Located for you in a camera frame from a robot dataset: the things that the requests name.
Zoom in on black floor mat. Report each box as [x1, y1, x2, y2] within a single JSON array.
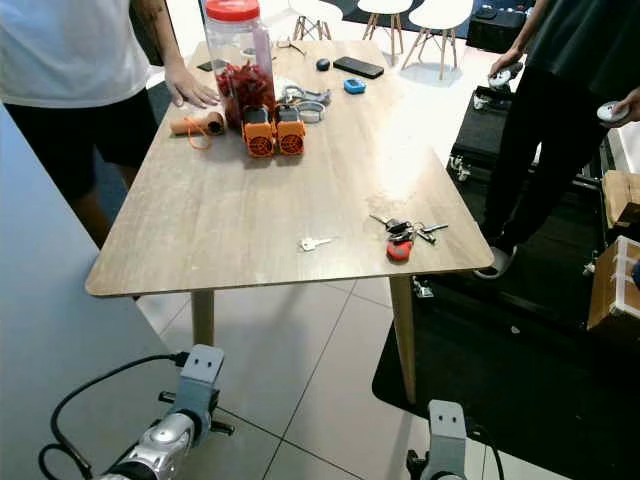
[[372, 200, 640, 480]]

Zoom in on black equipment case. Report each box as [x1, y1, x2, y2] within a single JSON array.
[[465, 0, 541, 53]]

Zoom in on key bunch with red fob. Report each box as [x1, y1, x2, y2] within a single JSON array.
[[368, 212, 449, 263]]

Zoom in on white handheld controller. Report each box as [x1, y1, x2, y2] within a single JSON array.
[[596, 100, 631, 126], [485, 62, 526, 91]]

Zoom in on black-clad person's right hand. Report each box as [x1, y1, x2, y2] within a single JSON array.
[[490, 45, 527, 81]]

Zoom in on black flight case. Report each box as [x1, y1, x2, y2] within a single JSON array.
[[450, 85, 511, 216]]

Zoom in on black-clad person's left hand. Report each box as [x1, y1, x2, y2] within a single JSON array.
[[615, 88, 640, 126]]

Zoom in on wooden table leg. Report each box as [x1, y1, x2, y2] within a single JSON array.
[[390, 275, 418, 404], [192, 290, 217, 348]]

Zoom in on white chair with wooden legs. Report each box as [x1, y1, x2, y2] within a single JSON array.
[[285, 0, 336, 43], [355, 0, 411, 53], [400, 0, 474, 81]]

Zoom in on orange and black device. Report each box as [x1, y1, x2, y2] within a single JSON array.
[[242, 105, 277, 159], [274, 104, 307, 156]]

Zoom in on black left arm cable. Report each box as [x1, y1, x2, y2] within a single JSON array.
[[38, 350, 191, 480]]

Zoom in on white-shirted person's hand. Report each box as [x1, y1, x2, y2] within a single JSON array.
[[163, 65, 221, 109]]

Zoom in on small wooden box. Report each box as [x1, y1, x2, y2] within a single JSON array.
[[600, 170, 640, 229]]

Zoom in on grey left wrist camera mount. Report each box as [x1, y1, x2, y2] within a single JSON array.
[[175, 345, 226, 421]]

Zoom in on person in black clothes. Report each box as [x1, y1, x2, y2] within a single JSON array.
[[473, 0, 640, 281]]

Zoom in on clear jar with red lid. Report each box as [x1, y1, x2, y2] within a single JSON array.
[[205, 0, 276, 131]]

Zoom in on tan roll with orange string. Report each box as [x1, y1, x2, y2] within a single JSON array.
[[170, 110, 226, 151]]

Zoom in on person in white shirt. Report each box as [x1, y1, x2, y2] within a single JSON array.
[[0, 0, 186, 251]]

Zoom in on wooden crate with white tray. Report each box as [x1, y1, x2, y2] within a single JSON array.
[[587, 237, 640, 341]]

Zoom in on large black smartphone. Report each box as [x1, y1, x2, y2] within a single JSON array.
[[332, 56, 386, 80]]

